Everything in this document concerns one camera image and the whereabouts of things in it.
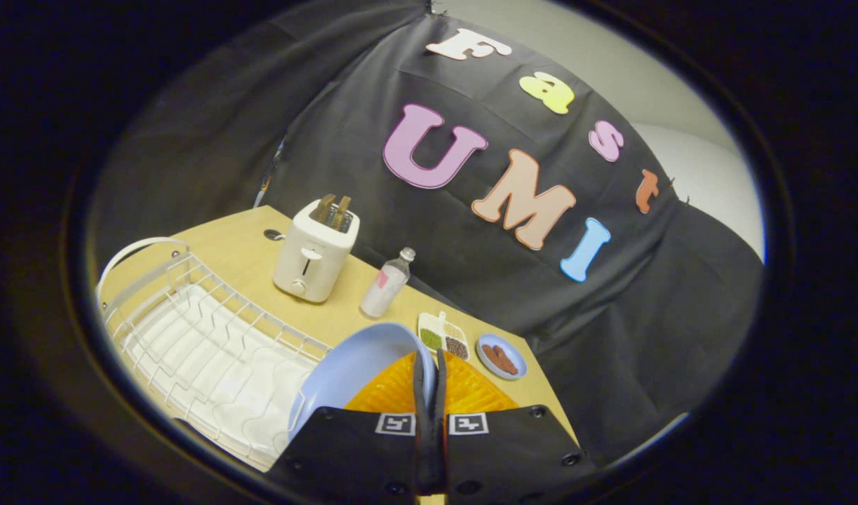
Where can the white divided grain tray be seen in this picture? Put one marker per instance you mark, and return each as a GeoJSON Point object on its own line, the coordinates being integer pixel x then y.
{"type": "Point", "coordinates": [444, 335]}

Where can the white toaster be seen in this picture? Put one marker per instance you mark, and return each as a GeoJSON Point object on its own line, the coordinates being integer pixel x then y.
{"type": "Point", "coordinates": [309, 256]}

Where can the brown sausage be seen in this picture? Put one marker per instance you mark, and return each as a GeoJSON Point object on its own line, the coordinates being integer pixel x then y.
{"type": "Point", "coordinates": [490, 355]}
{"type": "Point", "coordinates": [506, 360]}

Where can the small blue sausage dish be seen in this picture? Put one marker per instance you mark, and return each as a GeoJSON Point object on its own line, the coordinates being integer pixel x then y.
{"type": "Point", "coordinates": [500, 356]}

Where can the black backdrop cloth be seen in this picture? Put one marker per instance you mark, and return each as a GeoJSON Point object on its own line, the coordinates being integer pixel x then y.
{"type": "Point", "coordinates": [471, 210]}

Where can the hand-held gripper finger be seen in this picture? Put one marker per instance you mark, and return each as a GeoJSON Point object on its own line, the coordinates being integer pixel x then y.
{"type": "Point", "coordinates": [424, 393]}
{"type": "Point", "coordinates": [440, 393]}

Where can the light blue plate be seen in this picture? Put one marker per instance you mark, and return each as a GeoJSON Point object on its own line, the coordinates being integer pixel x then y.
{"type": "Point", "coordinates": [355, 368]}

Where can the brown toast slice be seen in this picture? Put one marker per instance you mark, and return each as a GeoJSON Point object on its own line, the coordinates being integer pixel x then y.
{"type": "Point", "coordinates": [323, 207]}
{"type": "Point", "coordinates": [341, 212]}

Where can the clear plastic bottle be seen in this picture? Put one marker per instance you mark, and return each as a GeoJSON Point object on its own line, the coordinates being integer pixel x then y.
{"type": "Point", "coordinates": [386, 284]}

